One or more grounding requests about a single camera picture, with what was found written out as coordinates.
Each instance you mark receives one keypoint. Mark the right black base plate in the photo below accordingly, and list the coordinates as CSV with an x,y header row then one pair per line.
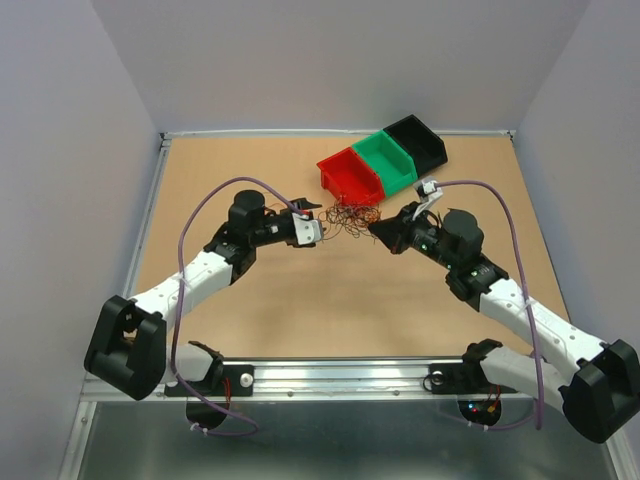
x,y
456,378

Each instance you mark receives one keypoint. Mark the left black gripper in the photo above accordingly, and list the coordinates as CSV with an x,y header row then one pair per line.
x,y
302,204

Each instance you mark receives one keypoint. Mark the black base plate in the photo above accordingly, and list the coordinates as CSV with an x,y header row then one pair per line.
x,y
237,379
456,378

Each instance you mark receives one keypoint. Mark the green plastic bin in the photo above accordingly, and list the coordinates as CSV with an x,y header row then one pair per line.
x,y
393,165

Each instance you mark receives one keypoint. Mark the black plastic bin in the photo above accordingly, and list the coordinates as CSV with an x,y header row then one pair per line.
x,y
426,149

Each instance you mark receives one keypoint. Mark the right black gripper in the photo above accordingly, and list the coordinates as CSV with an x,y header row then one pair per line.
x,y
393,232

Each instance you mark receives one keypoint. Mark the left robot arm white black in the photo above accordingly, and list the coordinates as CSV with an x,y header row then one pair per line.
x,y
128,348

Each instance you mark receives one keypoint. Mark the red plastic bin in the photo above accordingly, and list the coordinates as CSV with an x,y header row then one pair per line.
x,y
350,179

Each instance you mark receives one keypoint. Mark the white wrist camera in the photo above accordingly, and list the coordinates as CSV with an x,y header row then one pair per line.
x,y
428,192
308,231

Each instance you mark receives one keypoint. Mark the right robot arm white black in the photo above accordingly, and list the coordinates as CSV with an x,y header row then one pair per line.
x,y
592,382

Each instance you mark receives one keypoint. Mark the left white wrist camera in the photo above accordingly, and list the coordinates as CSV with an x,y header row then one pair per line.
x,y
308,231

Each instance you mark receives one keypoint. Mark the aluminium mounting rail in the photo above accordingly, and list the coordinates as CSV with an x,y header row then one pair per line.
x,y
346,379

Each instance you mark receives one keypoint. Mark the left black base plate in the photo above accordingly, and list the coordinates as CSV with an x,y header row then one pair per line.
x,y
237,379

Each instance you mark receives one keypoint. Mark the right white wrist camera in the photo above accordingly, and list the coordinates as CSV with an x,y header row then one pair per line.
x,y
428,192

